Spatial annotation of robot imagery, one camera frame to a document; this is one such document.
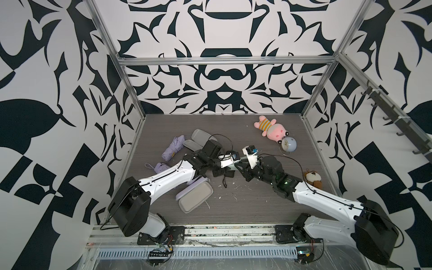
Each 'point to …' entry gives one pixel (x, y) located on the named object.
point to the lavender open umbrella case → (197, 190)
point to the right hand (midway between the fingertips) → (237, 161)
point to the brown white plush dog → (313, 178)
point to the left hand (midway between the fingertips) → (226, 159)
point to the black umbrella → (214, 149)
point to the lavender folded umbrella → (176, 145)
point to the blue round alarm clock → (288, 145)
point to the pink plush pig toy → (274, 131)
